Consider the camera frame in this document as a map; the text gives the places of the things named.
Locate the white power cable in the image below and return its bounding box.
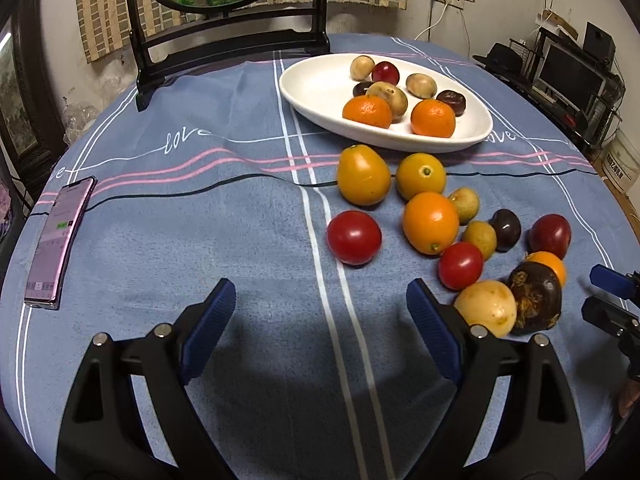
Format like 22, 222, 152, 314
415, 0, 448, 41

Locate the black hat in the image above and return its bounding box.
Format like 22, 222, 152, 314
472, 42, 526, 78

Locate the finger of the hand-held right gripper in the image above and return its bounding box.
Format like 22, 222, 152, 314
581, 296, 640, 339
589, 264, 640, 301

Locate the blue-grey striped tablecloth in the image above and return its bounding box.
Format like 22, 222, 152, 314
0, 32, 626, 480

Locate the red cherry tomato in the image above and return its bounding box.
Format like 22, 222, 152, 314
327, 210, 383, 266
438, 242, 485, 291

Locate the large dark purple mangosteen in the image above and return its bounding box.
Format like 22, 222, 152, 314
508, 261, 563, 336

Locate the smooth yellow-orange fruit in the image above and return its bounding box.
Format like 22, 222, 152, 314
402, 192, 460, 255
396, 153, 447, 201
336, 144, 392, 207
525, 251, 568, 286

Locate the dark brown water chestnut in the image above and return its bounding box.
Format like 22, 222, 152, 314
436, 90, 467, 117

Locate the large orange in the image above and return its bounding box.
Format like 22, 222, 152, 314
410, 99, 457, 139

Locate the clear plastic bag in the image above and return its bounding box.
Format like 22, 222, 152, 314
60, 102, 101, 143

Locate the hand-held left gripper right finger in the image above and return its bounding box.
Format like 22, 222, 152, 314
406, 278, 586, 480

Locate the pale yellow round fruit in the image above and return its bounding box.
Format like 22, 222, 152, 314
453, 280, 518, 338

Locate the large tan round fruit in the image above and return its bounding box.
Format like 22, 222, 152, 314
366, 81, 409, 122

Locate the black desk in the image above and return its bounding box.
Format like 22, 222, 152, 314
475, 25, 626, 156

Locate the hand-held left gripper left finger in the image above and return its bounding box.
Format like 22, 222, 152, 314
56, 278, 237, 480

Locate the black speaker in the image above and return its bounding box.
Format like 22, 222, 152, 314
584, 22, 616, 61

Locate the computer monitor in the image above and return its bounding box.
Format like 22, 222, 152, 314
532, 42, 618, 106

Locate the white plastic bucket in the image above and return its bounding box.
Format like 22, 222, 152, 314
597, 127, 640, 193

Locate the person's right hand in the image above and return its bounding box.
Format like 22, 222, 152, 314
616, 380, 640, 419

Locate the beige checked curtain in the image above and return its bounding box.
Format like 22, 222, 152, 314
74, 0, 412, 65

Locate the dark wood framed painting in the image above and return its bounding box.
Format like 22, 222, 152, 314
0, 10, 68, 191

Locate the white oval plate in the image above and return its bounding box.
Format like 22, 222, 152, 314
278, 53, 494, 154

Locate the smartphone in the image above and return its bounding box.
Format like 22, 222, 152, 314
24, 176, 97, 311

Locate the brown cardboard piece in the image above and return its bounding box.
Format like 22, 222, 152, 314
536, 9, 581, 41

